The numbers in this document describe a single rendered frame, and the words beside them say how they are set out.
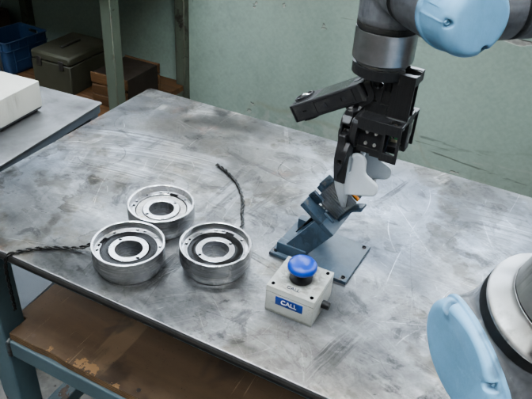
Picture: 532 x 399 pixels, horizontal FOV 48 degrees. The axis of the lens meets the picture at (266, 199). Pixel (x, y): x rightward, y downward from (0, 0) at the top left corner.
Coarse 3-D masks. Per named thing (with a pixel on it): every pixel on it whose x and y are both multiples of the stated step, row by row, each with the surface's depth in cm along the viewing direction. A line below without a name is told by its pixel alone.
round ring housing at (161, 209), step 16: (144, 192) 98; (160, 192) 99; (176, 192) 99; (128, 208) 92; (144, 208) 94; (160, 208) 97; (176, 208) 95; (192, 208) 93; (160, 224) 90; (176, 224) 91
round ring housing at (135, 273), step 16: (112, 224) 89; (128, 224) 90; (144, 224) 89; (96, 240) 86; (128, 240) 88; (144, 240) 88; (160, 240) 88; (96, 256) 82; (112, 256) 84; (160, 256) 84; (112, 272) 82; (128, 272) 82; (144, 272) 83
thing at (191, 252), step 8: (216, 232) 91; (192, 240) 89; (200, 240) 89; (232, 240) 89; (240, 240) 89; (192, 248) 87; (240, 248) 88; (192, 256) 86; (232, 256) 86; (240, 256) 86; (216, 264) 84
